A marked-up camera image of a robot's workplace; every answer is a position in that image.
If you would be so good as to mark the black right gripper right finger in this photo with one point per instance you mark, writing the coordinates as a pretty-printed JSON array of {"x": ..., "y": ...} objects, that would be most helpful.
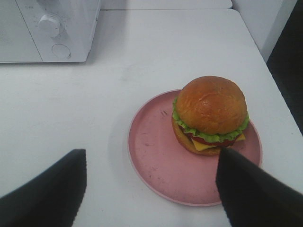
[{"x": 253, "y": 198}]

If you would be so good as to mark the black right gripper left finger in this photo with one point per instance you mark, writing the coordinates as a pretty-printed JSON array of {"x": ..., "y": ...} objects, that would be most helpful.
[{"x": 52, "y": 199}]

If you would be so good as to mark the pink round plate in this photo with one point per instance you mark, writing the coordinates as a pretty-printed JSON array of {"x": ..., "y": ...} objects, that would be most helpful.
[{"x": 164, "y": 165}]

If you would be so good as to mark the toy hamburger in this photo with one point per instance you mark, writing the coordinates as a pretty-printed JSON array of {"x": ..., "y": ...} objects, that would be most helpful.
[{"x": 209, "y": 113}]

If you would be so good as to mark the round door release button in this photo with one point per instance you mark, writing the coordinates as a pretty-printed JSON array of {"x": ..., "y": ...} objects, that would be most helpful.
[{"x": 61, "y": 51}]

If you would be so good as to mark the white microwave oven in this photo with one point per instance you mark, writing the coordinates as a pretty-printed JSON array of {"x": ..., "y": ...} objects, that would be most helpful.
[{"x": 22, "y": 41}]

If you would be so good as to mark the white lower timer knob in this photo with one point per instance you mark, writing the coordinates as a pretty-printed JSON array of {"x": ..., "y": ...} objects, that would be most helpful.
[{"x": 50, "y": 24}]

